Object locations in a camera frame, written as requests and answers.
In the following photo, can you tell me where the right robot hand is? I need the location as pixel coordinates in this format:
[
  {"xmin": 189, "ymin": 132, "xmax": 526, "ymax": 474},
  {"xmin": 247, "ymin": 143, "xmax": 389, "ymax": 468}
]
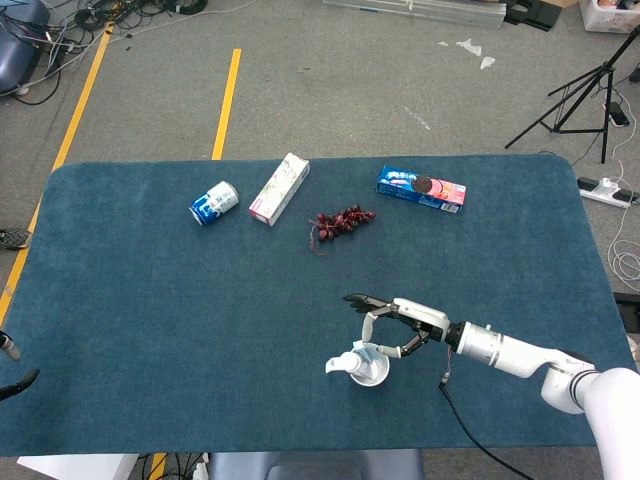
[{"xmin": 342, "ymin": 292, "xmax": 451, "ymax": 360}]

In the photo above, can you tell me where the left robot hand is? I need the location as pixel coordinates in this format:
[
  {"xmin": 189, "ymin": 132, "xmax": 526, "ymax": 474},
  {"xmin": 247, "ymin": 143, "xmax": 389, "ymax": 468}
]
[{"xmin": 0, "ymin": 329, "xmax": 41, "ymax": 401}]

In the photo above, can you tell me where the white toothpaste tube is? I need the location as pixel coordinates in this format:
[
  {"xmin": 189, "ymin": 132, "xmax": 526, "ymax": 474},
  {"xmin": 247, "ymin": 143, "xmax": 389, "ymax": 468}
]
[{"xmin": 343, "ymin": 350, "xmax": 377, "ymax": 382}]

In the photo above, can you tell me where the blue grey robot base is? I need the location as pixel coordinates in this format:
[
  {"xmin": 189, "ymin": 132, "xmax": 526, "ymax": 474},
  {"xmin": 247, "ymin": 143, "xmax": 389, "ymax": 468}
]
[{"xmin": 207, "ymin": 449, "xmax": 426, "ymax": 480}]

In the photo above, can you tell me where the pink floral toothpaste box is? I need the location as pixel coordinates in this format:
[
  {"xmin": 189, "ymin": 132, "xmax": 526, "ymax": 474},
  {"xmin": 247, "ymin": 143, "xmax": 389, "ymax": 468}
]
[{"xmin": 248, "ymin": 152, "xmax": 311, "ymax": 228}]

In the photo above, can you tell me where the grey sneaker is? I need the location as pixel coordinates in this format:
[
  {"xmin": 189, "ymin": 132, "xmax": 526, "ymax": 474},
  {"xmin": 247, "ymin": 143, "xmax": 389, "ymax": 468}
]
[{"xmin": 0, "ymin": 228, "xmax": 32, "ymax": 251}]

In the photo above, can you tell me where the red grape bunch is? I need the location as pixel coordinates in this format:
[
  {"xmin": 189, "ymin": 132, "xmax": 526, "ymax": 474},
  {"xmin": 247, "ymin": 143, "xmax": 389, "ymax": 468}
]
[{"xmin": 307, "ymin": 202, "xmax": 378, "ymax": 259}]

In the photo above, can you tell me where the blue cookie box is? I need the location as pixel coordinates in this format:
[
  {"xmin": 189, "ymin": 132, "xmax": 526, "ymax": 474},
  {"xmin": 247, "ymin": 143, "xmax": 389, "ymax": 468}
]
[{"xmin": 375, "ymin": 165, "xmax": 469, "ymax": 215}]

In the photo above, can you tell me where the blue carpet mat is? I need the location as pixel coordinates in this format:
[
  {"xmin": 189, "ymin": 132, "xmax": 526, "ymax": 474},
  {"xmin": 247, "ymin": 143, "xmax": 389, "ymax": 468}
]
[{"xmin": 0, "ymin": 153, "xmax": 631, "ymax": 457}]

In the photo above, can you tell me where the white power strip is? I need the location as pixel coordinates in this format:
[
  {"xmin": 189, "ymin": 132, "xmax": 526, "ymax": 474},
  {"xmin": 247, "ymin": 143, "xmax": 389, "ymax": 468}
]
[{"xmin": 577, "ymin": 175, "xmax": 640, "ymax": 209}]

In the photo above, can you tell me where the blue and white can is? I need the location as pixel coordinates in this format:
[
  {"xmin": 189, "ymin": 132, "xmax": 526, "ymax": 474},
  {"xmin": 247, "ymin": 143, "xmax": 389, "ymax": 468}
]
[{"xmin": 188, "ymin": 180, "xmax": 240, "ymax": 227}]

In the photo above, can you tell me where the black tripod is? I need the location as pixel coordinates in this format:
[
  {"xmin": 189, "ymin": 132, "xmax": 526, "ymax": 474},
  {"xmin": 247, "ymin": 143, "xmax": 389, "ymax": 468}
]
[{"xmin": 504, "ymin": 19, "xmax": 640, "ymax": 165}]

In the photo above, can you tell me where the dark blue rounded base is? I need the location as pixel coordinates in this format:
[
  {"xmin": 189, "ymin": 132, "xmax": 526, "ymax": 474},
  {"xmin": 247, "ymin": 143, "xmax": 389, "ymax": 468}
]
[{"xmin": 0, "ymin": 0, "xmax": 51, "ymax": 96}]

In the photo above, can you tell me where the aluminium profile platform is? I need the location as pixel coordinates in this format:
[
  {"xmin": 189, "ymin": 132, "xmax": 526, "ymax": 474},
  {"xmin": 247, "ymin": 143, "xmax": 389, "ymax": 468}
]
[{"xmin": 322, "ymin": 0, "xmax": 509, "ymax": 29}]

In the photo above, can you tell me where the white plastic basket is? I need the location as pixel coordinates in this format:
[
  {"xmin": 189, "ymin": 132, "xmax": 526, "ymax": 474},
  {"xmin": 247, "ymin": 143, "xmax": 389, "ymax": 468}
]
[{"xmin": 579, "ymin": 0, "xmax": 640, "ymax": 34}]

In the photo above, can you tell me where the white plastic mug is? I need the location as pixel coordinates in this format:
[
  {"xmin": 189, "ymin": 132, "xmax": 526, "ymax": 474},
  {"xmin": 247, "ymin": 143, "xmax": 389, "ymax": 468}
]
[{"xmin": 324, "ymin": 341, "xmax": 391, "ymax": 389}]

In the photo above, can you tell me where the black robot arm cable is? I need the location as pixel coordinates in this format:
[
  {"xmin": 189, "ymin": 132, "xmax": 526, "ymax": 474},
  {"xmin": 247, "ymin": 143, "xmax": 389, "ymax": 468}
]
[{"xmin": 437, "ymin": 369, "xmax": 536, "ymax": 480}]

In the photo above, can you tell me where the white floor cable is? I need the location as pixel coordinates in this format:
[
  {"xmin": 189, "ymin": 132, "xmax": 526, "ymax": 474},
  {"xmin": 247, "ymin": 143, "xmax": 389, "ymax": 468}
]
[{"xmin": 606, "ymin": 89, "xmax": 640, "ymax": 289}]

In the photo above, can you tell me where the black flat floor bracket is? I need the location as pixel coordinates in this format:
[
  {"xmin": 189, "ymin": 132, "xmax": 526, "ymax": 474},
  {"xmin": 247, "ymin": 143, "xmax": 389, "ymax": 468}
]
[{"xmin": 503, "ymin": 0, "xmax": 564, "ymax": 29}]

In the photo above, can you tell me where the black floor cable bundle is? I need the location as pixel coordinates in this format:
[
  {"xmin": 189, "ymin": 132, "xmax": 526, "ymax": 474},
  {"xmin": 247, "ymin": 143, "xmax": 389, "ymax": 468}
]
[{"xmin": 0, "ymin": 0, "xmax": 261, "ymax": 106}]

